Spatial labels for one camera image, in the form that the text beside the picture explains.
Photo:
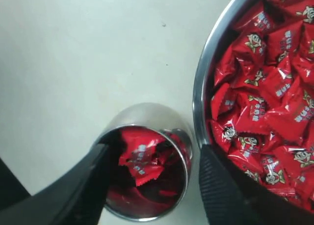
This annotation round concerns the steel bowl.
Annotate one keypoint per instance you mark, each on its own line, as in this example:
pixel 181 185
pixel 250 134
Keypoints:
pixel 204 75

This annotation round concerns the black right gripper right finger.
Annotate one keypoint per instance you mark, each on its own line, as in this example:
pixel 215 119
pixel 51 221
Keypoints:
pixel 232 198

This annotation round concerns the pile of red wrapped candies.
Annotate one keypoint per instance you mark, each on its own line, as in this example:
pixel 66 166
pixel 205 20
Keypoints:
pixel 261 108

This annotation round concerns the stainless steel cup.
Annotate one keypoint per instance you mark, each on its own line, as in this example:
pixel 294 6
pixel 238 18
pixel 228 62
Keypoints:
pixel 166 122

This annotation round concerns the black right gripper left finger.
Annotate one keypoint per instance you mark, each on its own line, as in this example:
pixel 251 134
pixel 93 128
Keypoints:
pixel 77 198

